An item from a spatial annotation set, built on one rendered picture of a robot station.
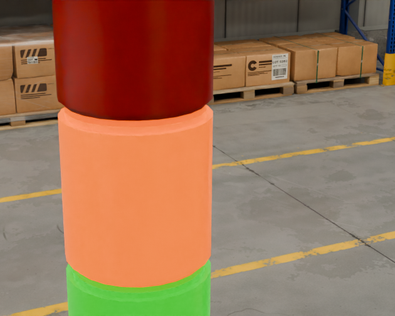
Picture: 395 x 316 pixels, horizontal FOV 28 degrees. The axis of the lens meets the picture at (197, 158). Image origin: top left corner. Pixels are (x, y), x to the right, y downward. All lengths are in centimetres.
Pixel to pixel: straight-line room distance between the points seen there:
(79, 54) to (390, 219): 582
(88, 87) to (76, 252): 6
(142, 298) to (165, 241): 2
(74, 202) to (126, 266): 3
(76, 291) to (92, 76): 7
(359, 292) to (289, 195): 159
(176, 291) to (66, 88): 7
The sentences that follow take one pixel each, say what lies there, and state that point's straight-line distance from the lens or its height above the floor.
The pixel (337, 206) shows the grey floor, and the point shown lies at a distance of 617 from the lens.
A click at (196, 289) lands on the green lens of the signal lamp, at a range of 26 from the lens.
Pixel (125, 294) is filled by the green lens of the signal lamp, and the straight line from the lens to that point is 26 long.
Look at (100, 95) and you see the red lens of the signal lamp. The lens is 23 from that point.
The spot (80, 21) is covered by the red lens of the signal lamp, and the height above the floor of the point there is 230.
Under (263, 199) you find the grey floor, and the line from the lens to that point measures 622.
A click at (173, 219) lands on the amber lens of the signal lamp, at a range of 24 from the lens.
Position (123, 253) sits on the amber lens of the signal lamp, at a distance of 25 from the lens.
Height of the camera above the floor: 234
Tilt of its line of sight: 19 degrees down
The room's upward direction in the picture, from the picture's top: straight up
